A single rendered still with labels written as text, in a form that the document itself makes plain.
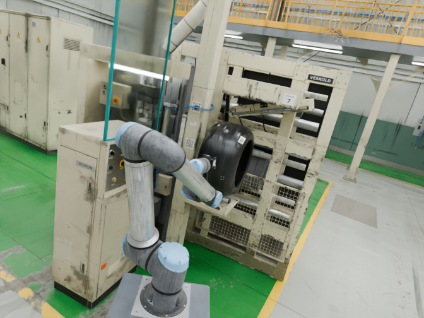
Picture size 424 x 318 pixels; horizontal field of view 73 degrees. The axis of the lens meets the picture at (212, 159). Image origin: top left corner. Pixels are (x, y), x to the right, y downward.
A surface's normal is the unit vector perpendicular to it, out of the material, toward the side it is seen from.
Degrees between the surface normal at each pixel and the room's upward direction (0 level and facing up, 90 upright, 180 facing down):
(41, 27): 90
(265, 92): 90
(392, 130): 90
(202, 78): 90
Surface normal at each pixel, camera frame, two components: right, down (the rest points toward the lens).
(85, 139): -0.38, 0.19
